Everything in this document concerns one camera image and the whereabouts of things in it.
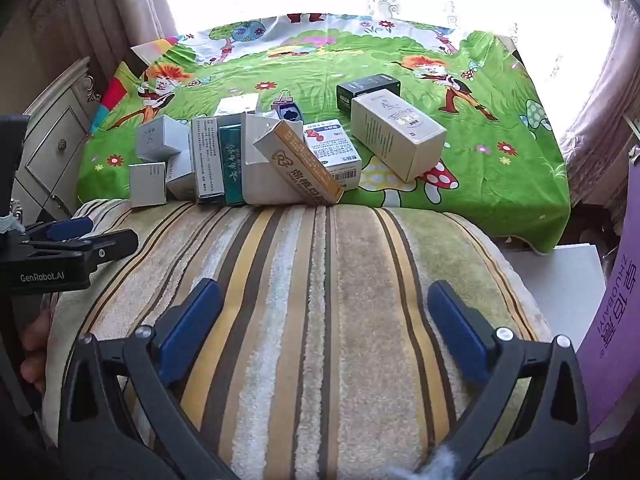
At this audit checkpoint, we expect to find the dark green box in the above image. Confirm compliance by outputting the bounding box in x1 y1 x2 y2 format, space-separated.
336 73 403 113

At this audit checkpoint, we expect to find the teal labelled box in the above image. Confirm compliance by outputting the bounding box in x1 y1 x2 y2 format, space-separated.
217 125 247 206

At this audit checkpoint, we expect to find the person's left hand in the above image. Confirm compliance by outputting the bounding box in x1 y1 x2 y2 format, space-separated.
20 309 53 396

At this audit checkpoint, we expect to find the white box with text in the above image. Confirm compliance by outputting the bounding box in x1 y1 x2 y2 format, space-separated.
190 116 224 204

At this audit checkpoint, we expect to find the purple paper bag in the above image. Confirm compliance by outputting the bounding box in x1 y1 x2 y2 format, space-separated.
575 145 640 461

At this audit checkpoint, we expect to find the pink binder clip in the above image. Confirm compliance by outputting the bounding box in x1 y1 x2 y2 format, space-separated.
270 87 297 113

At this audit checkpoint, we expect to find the striped plush towel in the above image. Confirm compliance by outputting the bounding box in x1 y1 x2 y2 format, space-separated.
42 199 556 480

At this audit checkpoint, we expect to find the large white box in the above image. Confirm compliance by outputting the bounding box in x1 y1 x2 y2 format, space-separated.
240 111 311 207

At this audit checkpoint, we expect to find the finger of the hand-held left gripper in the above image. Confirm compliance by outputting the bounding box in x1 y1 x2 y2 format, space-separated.
30 229 139 276
20 216 95 247

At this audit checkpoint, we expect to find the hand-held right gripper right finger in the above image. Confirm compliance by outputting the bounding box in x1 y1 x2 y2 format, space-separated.
427 281 591 480

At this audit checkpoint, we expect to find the grey fluff tuft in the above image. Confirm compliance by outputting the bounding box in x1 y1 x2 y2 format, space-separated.
387 442 468 480

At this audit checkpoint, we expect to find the small white box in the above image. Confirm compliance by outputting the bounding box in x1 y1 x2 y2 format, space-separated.
128 161 167 209

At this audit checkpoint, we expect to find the white carton box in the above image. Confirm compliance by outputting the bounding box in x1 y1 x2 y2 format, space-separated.
164 149 198 201

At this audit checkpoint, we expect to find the grey-white cube box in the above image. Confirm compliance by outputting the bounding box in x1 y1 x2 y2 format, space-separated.
135 114 190 163

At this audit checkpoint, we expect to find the white blue red medicine box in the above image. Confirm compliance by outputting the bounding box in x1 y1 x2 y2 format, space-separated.
302 119 361 193

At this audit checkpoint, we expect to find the white carved cabinet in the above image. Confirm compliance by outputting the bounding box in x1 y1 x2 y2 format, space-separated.
10 57 108 221

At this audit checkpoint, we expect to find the large beige box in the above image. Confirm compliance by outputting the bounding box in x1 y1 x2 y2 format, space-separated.
350 91 448 183

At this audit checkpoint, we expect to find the green cartoon printed tablecloth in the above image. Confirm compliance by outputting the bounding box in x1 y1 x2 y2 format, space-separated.
75 12 573 256

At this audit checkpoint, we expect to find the taupe drape curtain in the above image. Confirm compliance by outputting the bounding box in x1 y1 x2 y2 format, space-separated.
557 0 640 203
30 0 177 92

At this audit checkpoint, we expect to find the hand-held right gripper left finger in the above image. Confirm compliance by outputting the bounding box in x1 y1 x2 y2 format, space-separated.
59 277 241 480

